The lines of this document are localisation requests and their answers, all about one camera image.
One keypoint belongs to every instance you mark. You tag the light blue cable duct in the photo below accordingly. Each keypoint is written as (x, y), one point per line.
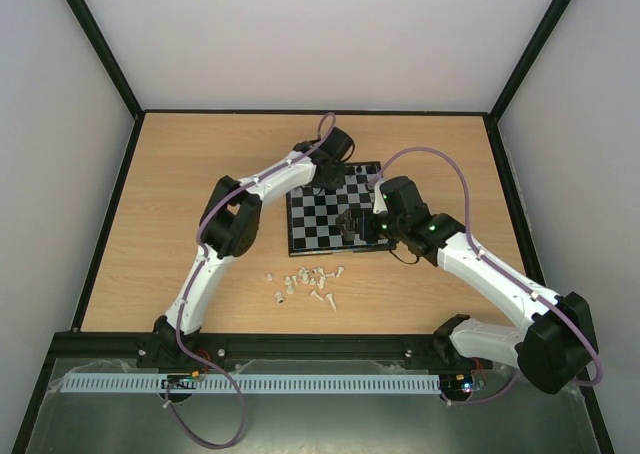
(252, 384)

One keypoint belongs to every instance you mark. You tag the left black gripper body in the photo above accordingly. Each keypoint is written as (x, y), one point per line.
(335, 182)

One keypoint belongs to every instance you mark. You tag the black grey chessboard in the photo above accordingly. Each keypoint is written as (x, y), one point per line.
(312, 216)

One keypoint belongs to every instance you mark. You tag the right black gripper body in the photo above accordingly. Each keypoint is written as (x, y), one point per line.
(355, 222)

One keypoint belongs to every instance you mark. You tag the black aluminium frame rail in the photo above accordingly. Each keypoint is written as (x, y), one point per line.
(225, 350)

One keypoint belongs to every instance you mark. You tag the clear plastic sheet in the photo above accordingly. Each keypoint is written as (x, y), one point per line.
(546, 380)

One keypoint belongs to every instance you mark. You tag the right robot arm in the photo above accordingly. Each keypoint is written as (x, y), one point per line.
(551, 338)

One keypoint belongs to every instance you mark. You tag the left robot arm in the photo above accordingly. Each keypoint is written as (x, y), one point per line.
(228, 229)

